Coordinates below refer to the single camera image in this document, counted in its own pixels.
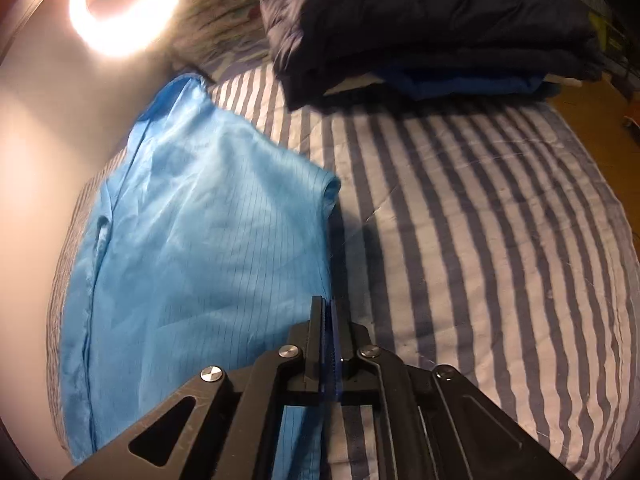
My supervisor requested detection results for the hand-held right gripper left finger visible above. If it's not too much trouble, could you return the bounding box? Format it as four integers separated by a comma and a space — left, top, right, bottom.
62, 296, 333, 480

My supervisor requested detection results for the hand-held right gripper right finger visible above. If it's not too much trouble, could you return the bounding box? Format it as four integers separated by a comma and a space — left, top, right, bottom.
330, 302, 580, 480

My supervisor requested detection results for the light blue jacket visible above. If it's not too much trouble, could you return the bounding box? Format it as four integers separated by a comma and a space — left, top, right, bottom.
60, 74, 342, 480

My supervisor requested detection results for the striped blanket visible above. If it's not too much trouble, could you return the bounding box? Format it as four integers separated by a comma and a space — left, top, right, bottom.
45, 67, 636, 480

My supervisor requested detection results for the blue folded garment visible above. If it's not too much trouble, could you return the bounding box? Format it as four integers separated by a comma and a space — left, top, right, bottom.
387, 65, 558, 102

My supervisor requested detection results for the navy puffer jacket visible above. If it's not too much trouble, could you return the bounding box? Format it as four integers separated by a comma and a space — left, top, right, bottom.
246, 0, 608, 111

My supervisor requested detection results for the yellow box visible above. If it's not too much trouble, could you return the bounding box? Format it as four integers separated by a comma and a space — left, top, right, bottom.
585, 7, 628, 58

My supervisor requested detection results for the ring light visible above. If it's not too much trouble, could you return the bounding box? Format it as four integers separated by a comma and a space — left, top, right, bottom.
69, 0, 187, 58

